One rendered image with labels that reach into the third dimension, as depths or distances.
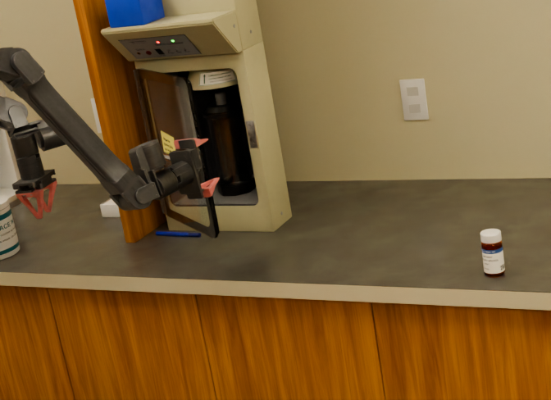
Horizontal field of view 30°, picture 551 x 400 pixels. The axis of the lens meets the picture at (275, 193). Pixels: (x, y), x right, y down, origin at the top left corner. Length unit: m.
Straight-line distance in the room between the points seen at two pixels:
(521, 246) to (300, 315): 0.52
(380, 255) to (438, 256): 0.14
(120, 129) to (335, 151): 0.65
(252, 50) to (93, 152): 0.55
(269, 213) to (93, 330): 0.54
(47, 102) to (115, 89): 0.55
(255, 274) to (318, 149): 0.71
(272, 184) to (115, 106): 0.45
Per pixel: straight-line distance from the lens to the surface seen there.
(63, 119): 2.17
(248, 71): 2.52
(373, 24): 2.82
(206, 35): 2.45
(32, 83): 2.12
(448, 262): 2.28
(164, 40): 2.51
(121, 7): 2.53
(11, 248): 2.86
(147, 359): 2.65
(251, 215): 2.64
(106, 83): 2.66
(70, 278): 2.63
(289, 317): 2.37
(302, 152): 3.01
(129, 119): 2.73
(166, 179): 2.27
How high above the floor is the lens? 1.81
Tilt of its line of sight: 17 degrees down
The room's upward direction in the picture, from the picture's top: 10 degrees counter-clockwise
